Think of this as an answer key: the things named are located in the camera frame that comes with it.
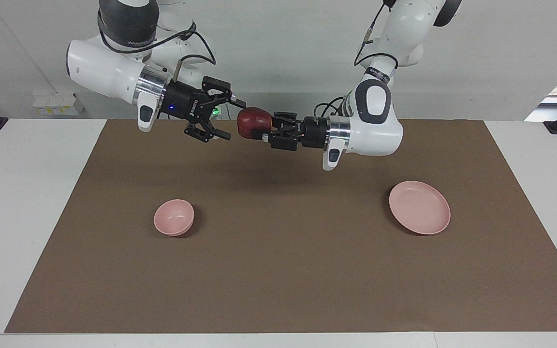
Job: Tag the red apple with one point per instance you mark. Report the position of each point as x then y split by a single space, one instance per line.
253 123

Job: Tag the pink plate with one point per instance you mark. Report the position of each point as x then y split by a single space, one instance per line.
419 208

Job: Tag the brown table mat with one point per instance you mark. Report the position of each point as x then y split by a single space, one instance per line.
288 270

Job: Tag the pink bowl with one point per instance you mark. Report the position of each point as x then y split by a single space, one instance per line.
173 217

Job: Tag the white wall socket box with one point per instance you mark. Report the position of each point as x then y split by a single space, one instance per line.
58 105

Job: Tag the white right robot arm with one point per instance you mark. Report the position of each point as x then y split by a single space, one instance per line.
99 63

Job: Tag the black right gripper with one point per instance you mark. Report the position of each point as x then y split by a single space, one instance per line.
182 102

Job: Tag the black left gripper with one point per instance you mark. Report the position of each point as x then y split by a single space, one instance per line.
315 133

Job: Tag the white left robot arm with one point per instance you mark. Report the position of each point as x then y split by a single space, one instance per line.
375 130

